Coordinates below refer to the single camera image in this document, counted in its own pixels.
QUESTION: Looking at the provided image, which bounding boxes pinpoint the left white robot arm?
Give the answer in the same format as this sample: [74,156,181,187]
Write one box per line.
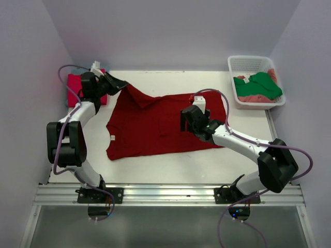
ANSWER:
[47,71,128,204]

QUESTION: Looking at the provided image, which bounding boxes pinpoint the folded pink t shirt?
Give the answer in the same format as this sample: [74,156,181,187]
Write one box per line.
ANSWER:
[67,74,108,107]

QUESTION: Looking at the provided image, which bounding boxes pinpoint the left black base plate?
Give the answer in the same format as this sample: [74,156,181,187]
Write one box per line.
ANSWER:
[75,188,124,204]

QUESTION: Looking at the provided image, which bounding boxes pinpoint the green t shirt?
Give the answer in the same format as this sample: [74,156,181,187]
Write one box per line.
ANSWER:
[233,72,283,100]

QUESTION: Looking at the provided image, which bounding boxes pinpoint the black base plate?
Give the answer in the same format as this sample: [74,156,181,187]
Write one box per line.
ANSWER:
[75,188,124,204]
[214,184,257,204]

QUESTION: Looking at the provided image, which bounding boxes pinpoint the aluminium mounting rail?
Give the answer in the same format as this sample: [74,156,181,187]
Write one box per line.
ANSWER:
[33,183,305,207]

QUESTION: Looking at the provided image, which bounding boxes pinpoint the white plastic basket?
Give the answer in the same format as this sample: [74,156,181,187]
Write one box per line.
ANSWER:
[228,55,285,110]

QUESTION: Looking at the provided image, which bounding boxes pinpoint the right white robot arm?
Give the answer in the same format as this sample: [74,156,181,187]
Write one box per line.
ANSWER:
[180,105,298,203]

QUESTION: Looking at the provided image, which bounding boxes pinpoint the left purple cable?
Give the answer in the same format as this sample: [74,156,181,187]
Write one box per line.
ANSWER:
[52,64,115,220]

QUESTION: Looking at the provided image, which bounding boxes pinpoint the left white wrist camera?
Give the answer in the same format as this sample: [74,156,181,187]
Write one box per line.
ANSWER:
[90,60,105,77]

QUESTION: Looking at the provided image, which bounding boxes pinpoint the dark red t shirt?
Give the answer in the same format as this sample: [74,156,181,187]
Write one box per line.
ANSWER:
[107,85,216,161]

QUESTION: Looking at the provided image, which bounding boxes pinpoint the salmon pink t shirt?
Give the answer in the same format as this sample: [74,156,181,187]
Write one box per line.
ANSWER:
[236,68,278,103]

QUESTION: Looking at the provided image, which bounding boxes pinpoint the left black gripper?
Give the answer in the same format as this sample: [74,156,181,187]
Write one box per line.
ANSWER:
[94,72,127,98]

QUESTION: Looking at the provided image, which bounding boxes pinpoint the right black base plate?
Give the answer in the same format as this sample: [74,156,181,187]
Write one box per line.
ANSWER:
[214,184,257,204]

